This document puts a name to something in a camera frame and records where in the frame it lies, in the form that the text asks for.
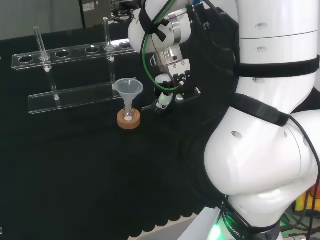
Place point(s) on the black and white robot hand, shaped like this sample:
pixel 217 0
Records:
pixel 178 71

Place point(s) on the clear plastic funnel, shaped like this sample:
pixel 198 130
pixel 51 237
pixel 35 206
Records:
pixel 129 88

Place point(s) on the clear funnel stand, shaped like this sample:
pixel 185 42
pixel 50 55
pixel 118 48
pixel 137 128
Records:
pixel 75 97

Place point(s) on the clear round-bottom flask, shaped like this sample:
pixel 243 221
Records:
pixel 128 115

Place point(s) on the dark equipment box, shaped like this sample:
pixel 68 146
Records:
pixel 96 12

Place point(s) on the black table cloth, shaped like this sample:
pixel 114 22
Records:
pixel 75 162

